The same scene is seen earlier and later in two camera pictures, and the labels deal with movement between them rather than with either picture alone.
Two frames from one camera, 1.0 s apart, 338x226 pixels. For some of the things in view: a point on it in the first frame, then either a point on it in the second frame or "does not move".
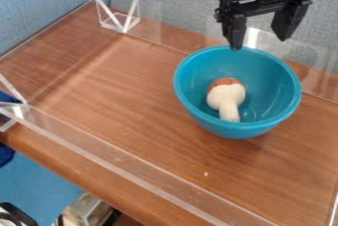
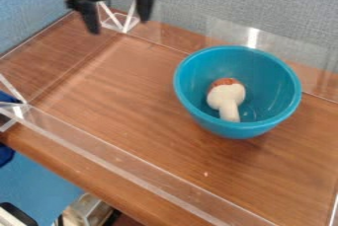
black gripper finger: (233, 24) to (86, 9)
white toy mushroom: (225, 94) does not move
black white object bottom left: (12, 216) does not move
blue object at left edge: (6, 152) does not move
